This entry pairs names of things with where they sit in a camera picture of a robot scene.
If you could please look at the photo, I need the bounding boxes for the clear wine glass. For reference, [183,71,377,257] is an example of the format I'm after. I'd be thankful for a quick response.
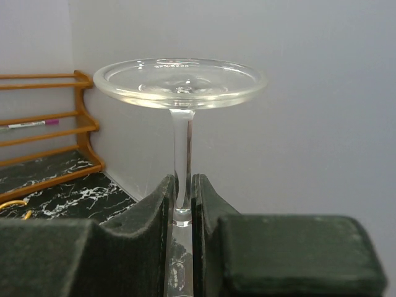
[93,58,268,296]

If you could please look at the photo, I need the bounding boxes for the pink capped marker pen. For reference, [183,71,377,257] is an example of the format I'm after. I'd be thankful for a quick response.
[1,119,59,132]

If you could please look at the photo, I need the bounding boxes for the orange wooden tiered shelf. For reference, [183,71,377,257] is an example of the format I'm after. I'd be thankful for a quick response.
[1,70,105,202]

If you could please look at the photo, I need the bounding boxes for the gold wire wine glass rack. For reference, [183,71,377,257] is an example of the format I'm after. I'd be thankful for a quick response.
[1,200,28,218]

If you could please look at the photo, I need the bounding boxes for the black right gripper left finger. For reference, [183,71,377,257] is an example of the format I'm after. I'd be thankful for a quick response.
[1,175,174,296]

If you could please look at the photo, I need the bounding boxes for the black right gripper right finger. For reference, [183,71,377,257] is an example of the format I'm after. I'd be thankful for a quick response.
[192,174,387,296]

